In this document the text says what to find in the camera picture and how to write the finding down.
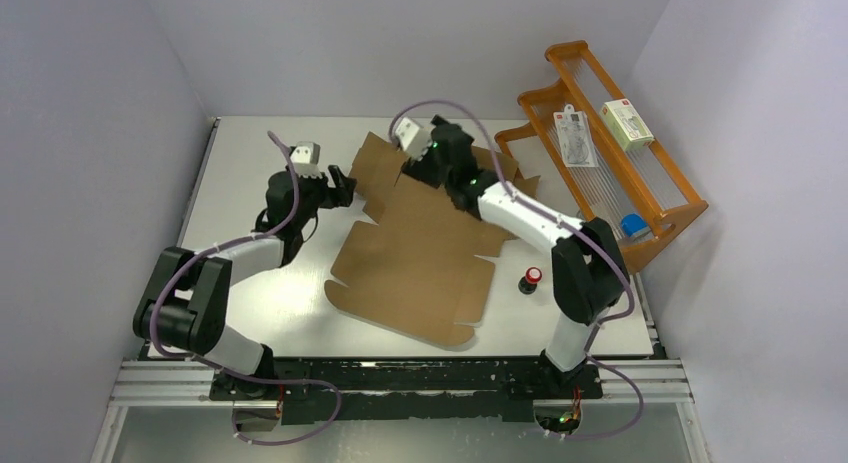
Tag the orange wooden shelf rack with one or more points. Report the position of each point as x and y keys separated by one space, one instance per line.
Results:
x=646 y=181

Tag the blue tape roll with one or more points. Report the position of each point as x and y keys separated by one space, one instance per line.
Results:
x=634 y=227

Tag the red black push button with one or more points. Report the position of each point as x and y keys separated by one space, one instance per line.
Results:
x=528 y=283

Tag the white green small box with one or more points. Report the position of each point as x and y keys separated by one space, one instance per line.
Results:
x=626 y=125

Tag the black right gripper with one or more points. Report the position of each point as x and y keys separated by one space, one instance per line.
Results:
x=421 y=171

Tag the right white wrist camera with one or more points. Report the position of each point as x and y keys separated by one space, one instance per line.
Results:
x=412 y=138

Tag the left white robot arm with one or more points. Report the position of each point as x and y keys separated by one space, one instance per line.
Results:
x=185 y=302

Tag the clear packaged item with card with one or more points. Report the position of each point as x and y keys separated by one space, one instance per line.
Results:
x=574 y=138

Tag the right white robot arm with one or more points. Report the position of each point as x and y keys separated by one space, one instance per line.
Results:
x=588 y=273

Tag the brown cardboard box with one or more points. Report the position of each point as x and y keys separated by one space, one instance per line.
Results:
x=417 y=265

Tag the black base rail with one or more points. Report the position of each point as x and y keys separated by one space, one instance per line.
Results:
x=425 y=388

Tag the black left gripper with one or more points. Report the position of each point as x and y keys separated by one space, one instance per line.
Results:
x=341 y=194

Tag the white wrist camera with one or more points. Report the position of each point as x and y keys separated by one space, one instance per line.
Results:
x=412 y=138
x=305 y=157

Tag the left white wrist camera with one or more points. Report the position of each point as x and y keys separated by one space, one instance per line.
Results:
x=305 y=157

